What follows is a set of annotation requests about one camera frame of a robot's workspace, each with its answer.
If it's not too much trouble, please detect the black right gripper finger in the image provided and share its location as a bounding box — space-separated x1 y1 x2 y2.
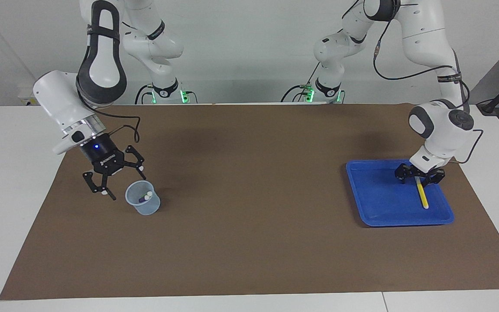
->
124 145 147 180
83 172 116 201

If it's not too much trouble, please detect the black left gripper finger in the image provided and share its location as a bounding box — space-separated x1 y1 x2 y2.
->
423 169 446 188
396 163 417 183

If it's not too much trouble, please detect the yellow marker pen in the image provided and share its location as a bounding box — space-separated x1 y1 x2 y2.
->
415 177 430 210

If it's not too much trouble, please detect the blue plastic tray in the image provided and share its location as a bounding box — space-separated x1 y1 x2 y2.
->
346 159 455 228

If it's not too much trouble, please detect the translucent plastic cup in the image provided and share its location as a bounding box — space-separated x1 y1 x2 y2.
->
125 180 161 216

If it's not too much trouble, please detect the brown table mat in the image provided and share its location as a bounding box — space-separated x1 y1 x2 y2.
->
0 103 499 301

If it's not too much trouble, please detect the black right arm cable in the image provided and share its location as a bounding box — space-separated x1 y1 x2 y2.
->
83 108 142 143

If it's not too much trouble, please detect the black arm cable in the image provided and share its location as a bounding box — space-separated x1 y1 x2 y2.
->
83 108 142 143
343 0 484 164

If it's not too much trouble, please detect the black right base cable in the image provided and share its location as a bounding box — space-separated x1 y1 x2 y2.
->
135 84 155 105

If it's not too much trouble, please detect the black base cable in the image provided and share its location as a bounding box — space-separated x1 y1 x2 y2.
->
281 65 321 103
135 84 155 105

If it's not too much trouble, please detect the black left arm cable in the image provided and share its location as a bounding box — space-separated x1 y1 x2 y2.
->
343 0 484 164

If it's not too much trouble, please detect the black left base cable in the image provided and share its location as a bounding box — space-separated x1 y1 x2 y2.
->
281 65 321 103

